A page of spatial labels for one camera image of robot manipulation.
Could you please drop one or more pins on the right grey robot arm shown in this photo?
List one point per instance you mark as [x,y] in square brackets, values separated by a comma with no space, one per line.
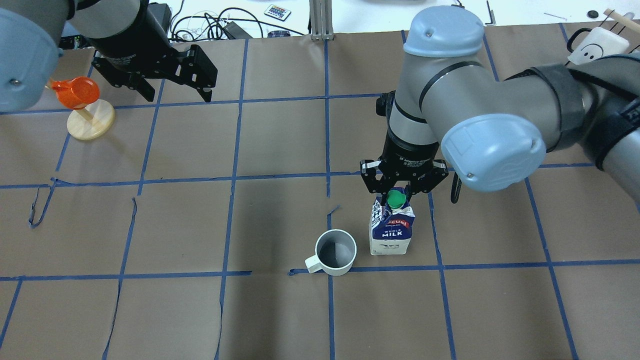
[449,111]

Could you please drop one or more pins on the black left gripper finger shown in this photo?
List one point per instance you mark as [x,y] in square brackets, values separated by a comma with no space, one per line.
[206,93]
[145,89]

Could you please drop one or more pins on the black power adapter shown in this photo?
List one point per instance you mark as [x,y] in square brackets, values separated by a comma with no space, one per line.
[162,14]

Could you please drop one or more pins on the blue white milk carton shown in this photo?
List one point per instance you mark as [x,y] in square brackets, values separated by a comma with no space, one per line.
[391,226]

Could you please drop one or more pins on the orange cup on stand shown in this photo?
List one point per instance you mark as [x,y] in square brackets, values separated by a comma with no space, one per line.
[76,93]

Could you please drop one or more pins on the white ribbed cup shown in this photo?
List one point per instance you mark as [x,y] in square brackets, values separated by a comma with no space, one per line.
[334,253]

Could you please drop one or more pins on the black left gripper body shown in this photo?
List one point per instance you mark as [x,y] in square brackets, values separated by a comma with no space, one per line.
[131,44]

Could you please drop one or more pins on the aluminium frame post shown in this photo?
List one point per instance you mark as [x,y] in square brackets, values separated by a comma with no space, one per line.
[321,20]

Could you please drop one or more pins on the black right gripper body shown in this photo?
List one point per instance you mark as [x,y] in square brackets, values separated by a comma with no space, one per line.
[409,152]

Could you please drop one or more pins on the wooden cup stand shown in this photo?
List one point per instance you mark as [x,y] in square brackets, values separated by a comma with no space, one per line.
[90,122]

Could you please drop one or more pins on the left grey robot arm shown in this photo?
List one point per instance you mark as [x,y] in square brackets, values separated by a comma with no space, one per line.
[131,38]

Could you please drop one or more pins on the remote control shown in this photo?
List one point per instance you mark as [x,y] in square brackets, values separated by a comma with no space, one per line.
[277,12]

